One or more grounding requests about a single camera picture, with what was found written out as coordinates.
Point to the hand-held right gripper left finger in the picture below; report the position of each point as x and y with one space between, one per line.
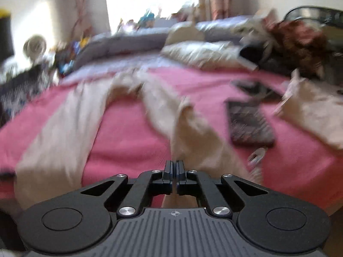
168 172

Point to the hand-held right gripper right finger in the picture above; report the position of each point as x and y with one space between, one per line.
180 172

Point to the beige pants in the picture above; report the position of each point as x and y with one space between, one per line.
61 139

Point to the pink blanket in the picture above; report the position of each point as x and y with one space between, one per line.
126 128

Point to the small silver object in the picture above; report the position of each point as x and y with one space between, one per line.
256 156

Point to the dark patterned case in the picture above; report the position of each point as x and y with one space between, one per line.
249 123

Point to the black phone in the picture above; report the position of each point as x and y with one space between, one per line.
254 88

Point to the cream pillow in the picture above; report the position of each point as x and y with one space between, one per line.
203 52

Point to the grey duvet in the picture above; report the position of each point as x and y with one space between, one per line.
128 40

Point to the dark cloth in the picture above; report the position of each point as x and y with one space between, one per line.
262 56

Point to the pale beige garment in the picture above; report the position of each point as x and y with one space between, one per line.
313 112

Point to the lavender patterned quilt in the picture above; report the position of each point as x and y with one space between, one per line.
222 28

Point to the pile of colourful toy boxes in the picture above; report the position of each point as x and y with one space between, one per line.
69 53

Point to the blue plush toy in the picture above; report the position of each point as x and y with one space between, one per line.
148 18

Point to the group of small toy figures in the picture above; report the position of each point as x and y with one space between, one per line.
182 12

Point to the white crumpled cloth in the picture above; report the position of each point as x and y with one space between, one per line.
254 24

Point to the blue red printed cloth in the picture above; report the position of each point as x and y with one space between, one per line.
21 91

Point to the red-brown patterned cloth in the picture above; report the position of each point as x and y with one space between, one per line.
294 40

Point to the white desk fan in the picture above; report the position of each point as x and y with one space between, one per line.
33 46

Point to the black monitor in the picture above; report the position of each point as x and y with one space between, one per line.
5 34

